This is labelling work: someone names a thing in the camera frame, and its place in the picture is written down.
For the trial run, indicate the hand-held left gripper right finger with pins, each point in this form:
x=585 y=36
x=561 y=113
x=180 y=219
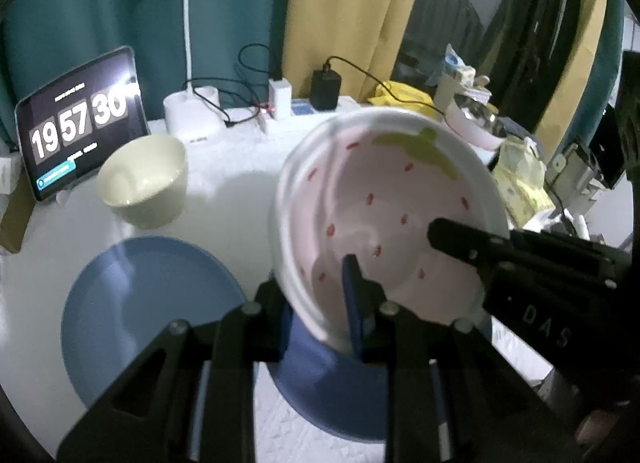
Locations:
x=352 y=313

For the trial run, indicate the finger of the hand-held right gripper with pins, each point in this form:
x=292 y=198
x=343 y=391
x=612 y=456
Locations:
x=465 y=240

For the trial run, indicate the grey radiator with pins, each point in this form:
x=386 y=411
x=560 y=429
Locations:
x=440 y=18

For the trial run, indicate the large blue bowl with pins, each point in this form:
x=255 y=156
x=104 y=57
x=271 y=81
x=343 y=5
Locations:
x=320 y=383

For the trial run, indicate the tablet with clock display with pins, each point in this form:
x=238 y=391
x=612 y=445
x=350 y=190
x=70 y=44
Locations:
x=80 y=128

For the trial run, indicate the yellow curtain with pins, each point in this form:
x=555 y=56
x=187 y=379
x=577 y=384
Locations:
x=575 y=68
x=345 y=3

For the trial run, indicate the cream bowl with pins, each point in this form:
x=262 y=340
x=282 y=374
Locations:
x=145 y=183

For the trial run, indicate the light blue plate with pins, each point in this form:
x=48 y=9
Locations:
x=150 y=318

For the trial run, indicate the teal curtain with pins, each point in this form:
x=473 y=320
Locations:
x=614 y=43
x=100 y=3

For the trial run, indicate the white charger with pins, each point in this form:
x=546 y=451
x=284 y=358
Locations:
x=280 y=98

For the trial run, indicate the white desk lamp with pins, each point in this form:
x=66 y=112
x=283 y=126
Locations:
x=192 y=113

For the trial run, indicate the black charger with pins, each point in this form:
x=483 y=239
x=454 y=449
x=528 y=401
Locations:
x=326 y=90

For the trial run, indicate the yellow tissue box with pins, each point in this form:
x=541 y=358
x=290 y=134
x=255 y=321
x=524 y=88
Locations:
x=520 y=188

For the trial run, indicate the blue and white packet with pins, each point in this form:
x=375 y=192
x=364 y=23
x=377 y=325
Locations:
x=456 y=60

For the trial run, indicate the pink strawberry bowl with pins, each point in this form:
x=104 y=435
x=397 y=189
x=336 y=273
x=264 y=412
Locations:
x=380 y=193

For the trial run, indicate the white power strip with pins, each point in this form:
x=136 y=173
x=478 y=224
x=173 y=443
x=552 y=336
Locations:
x=300 y=108

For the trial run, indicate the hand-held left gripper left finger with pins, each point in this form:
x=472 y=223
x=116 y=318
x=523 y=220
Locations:
x=265 y=323

